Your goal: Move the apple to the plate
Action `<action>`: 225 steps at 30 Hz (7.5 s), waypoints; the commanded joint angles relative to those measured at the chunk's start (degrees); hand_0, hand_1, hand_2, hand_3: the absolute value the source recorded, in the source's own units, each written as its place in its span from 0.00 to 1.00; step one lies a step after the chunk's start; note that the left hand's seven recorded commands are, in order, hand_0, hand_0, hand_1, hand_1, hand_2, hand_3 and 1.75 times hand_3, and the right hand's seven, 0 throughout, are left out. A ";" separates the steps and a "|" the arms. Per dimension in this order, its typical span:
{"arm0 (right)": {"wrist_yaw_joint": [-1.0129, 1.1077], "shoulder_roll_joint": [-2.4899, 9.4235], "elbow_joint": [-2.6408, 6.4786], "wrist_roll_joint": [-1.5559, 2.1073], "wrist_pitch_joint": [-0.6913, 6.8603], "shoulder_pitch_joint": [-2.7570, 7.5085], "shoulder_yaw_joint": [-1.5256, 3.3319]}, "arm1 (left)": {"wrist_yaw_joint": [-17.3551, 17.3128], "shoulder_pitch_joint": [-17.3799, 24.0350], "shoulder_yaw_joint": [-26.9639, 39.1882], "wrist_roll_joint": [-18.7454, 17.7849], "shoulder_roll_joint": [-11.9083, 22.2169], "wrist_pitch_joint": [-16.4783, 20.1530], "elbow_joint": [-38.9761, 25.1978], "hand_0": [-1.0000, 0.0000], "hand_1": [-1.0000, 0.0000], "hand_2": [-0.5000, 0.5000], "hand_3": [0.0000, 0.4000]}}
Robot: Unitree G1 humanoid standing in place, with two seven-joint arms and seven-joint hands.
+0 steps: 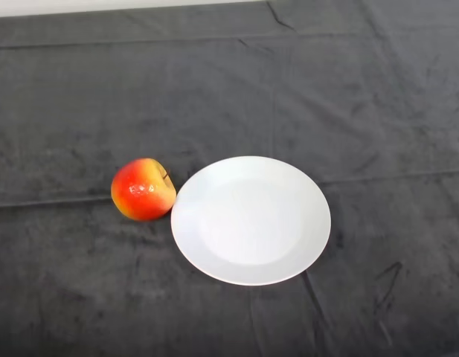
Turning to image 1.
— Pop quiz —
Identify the red and yellow apple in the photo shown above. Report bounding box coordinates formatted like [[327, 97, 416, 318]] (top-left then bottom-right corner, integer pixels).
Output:
[[110, 158, 177, 222]]

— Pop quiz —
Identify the white round plate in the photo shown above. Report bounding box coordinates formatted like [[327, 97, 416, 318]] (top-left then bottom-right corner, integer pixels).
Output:
[[170, 155, 332, 287]]

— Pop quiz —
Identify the black cloth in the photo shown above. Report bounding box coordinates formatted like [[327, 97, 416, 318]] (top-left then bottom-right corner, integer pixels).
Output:
[[0, 0, 459, 357]]

